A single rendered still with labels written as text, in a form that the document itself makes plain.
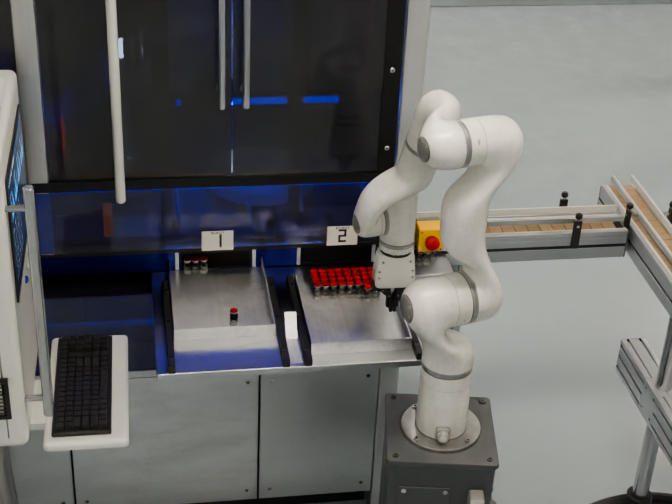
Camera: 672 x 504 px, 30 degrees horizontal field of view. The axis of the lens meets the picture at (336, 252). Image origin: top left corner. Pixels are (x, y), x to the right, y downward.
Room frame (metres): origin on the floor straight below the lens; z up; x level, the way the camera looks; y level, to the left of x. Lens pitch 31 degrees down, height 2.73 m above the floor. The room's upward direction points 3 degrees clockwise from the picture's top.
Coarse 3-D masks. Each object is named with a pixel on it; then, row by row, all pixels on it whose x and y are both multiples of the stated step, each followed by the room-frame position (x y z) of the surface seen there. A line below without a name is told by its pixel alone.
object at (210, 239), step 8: (208, 232) 2.90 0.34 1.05; (216, 232) 2.90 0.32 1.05; (224, 232) 2.91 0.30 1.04; (232, 232) 2.91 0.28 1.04; (208, 240) 2.90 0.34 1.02; (216, 240) 2.90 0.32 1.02; (224, 240) 2.91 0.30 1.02; (232, 240) 2.91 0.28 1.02; (208, 248) 2.90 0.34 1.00; (216, 248) 2.90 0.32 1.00; (224, 248) 2.91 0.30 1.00; (232, 248) 2.91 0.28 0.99
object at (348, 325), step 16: (304, 288) 2.90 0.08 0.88; (304, 304) 2.82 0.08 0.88; (320, 304) 2.83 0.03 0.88; (336, 304) 2.83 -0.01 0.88; (352, 304) 2.84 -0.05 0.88; (368, 304) 2.84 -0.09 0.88; (384, 304) 2.84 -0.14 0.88; (304, 320) 2.72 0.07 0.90; (320, 320) 2.75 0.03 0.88; (336, 320) 2.76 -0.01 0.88; (352, 320) 2.76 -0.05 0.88; (368, 320) 2.76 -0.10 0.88; (384, 320) 2.77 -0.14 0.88; (400, 320) 2.76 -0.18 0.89; (320, 336) 2.68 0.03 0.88; (336, 336) 2.68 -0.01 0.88; (352, 336) 2.68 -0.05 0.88; (368, 336) 2.69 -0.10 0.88; (384, 336) 2.69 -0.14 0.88; (400, 336) 2.70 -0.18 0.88; (320, 352) 2.60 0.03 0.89; (336, 352) 2.61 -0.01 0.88; (352, 352) 2.62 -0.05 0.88
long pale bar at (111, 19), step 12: (108, 0) 2.79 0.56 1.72; (108, 12) 2.79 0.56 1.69; (108, 24) 2.79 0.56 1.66; (108, 36) 2.79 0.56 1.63; (108, 48) 2.79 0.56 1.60; (108, 60) 2.80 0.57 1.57; (120, 96) 2.80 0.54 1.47; (120, 108) 2.80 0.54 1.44; (120, 120) 2.80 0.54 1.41; (120, 132) 2.79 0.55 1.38; (120, 144) 2.79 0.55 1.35; (120, 156) 2.79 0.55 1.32; (120, 168) 2.79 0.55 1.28; (120, 180) 2.79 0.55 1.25; (120, 192) 2.79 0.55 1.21
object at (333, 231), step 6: (330, 228) 2.96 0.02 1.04; (336, 228) 2.96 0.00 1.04; (342, 228) 2.97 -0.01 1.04; (348, 228) 2.97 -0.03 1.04; (330, 234) 2.96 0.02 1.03; (336, 234) 2.96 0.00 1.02; (342, 234) 2.97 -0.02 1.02; (348, 234) 2.97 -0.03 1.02; (354, 234) 2.97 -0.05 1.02; (330, 240) 2.96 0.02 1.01; (336, 240) 2.96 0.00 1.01; (348, 240) 2.97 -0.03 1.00; (354, 240) 2.97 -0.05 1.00
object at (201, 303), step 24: (192, 288) 2.88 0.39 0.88; (216, 288) 2.88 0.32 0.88; (240, 288) 2.89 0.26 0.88; (264, 288) 2.89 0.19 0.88; (192, 312) 2.76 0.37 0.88; (216, 312) 2.76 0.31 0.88; (240, 312) 2.77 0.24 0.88; (264, 312) 2.78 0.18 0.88; (192, 336) 2.63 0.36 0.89; (216, 336) 2.65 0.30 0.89; (240, 336) 2.66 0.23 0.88
